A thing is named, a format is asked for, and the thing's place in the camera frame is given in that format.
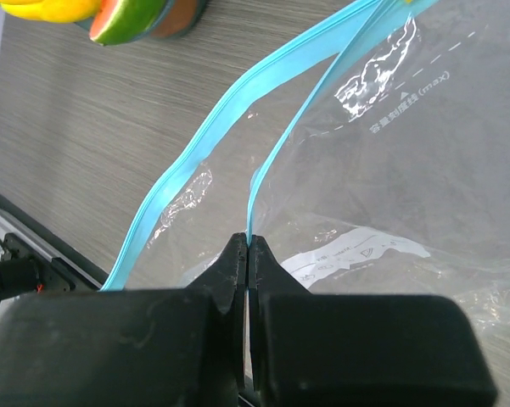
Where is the green fruit basket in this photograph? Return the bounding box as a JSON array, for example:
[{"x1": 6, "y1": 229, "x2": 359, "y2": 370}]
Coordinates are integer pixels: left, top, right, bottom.
[{"x1": 76, "y1": 1, "x2": 207, "y2": 42}]

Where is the watermelon slice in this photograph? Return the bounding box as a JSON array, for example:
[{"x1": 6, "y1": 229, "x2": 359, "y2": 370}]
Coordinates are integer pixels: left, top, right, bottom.
[{"x1": 89, "y1": 0, "x2": 174, "y2": 46}]

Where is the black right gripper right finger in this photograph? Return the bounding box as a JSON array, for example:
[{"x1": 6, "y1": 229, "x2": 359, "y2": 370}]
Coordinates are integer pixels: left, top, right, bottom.
[{"x1": 248, "y1": 236, "x2": 498, "y2": 406}]

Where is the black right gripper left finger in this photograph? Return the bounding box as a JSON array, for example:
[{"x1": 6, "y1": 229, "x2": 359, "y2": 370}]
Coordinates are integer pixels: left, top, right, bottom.
[{"x1": 0, "y1": 233, "x2": 248, "y2": 406}]

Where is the yellow banana bunch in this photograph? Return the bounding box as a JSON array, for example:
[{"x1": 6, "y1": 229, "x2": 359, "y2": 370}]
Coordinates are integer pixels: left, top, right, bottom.
[{"x1": 0, "y1": 0, "x2": 101, "y2": 24}]

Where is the clear zip top bag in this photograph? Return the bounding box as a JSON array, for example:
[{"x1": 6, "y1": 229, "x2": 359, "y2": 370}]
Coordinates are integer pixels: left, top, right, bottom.
[{"x1": 104, "y1": 0, "x2": 510, "y2": 328}]

